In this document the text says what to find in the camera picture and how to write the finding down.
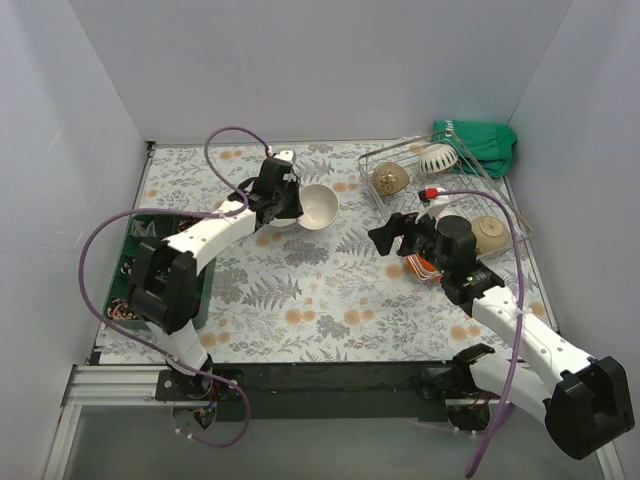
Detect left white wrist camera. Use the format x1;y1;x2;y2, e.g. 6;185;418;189
269;150;296;164

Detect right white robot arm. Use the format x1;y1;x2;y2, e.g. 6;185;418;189
368;213;635;459

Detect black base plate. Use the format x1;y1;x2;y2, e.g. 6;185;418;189
154;361;497;422

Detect beige gold dotted bowl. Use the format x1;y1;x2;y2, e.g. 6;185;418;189
371;163;410;196

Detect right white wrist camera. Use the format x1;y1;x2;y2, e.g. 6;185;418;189
416;187;451;221

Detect floral tablecloth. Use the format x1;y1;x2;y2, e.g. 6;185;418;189
98;141;564;364

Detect white blue striped bowl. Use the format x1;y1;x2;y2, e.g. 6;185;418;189
418;143;458;173

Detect metal wire dish rack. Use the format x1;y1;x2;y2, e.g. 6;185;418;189
357;127;532;261

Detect beige bowl green leaf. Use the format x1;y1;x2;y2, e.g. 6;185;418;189
297;184;339;230

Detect plain white bowl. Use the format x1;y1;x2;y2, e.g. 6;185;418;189
269;219;297;230

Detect coiled braided cord bottom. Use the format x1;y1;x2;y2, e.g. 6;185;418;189
107;297;142;321

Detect green compartment tray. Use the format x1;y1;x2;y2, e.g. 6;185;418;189
103;214;215;330

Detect beige orange flower bowl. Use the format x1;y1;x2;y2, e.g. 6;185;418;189
471;216;511;255

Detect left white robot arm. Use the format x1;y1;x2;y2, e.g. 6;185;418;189
126;150;303;400

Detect clear plastic bag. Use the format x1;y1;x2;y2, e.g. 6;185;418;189
129;219;157;238

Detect orange plastic bowl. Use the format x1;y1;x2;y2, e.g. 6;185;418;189
406;255;442;282

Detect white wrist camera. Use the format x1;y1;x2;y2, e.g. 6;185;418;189
416;187;451;221
269;150;296;164

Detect aluminium frame rail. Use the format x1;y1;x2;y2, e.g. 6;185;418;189
65;357;508;405

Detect green folded cloth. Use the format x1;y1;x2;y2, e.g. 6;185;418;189
432;120;518;179

